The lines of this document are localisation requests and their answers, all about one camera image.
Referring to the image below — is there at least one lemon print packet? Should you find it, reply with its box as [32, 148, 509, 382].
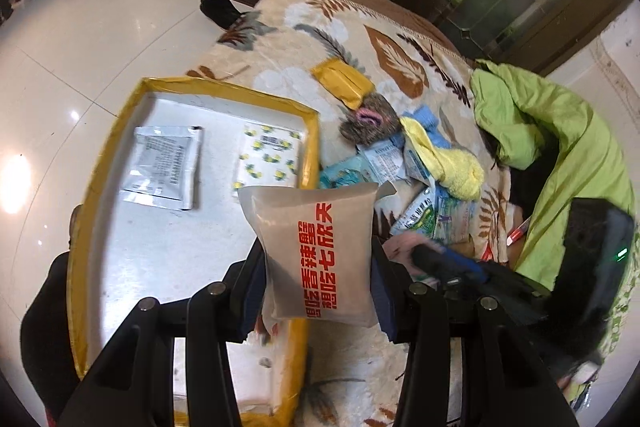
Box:
[232, 123, 305, 202]

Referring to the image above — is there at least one silver foil packet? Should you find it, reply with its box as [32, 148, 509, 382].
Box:
[119, 126, 205, 211]

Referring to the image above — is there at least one white packet with red print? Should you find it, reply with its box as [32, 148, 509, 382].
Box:
[237, 182, 398, 330]

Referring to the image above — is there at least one yellow fluffy cloth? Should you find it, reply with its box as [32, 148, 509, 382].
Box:
[400, 117, 486, 200]

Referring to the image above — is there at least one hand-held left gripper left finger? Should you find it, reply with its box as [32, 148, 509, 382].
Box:
[59, 242, 271, 427]

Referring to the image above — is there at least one person's dark trouser leg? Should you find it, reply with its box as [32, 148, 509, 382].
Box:
[20, 204, 86, 418]

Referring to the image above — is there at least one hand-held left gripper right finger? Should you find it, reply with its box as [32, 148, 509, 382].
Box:
[370, 249, 581, 427]

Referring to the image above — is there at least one green and white packet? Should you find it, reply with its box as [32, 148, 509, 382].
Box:
[390, 187, 441, 238]
[432, 192, 476, 245]

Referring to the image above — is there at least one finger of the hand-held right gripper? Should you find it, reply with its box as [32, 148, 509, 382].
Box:
[410, 243, 491, 293]

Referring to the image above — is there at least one green jacket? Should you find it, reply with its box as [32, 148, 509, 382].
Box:
[470, 59, 636, 293]

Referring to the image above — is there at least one golden yellow packet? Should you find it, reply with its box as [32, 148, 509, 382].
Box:
[310, 57, 375, 110]

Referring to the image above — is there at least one red pen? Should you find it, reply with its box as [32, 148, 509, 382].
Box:
[506, 216, 532, 245]

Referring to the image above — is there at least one white packet with blue print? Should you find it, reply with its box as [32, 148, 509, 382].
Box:
[356, 142, 413, 185]

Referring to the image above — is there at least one blue fluffy cloth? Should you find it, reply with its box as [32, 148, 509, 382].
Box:
[400, 104, 443, 148]

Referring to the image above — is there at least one leaf print blanket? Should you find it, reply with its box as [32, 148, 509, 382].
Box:
[186, 0, 531, 427]

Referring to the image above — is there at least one yellow-edged cardboard box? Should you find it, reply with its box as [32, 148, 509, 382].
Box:
[66, 76, 321, 427]

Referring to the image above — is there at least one teal tissue packet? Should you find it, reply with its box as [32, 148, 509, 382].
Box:
[318, 157, 381, 190]

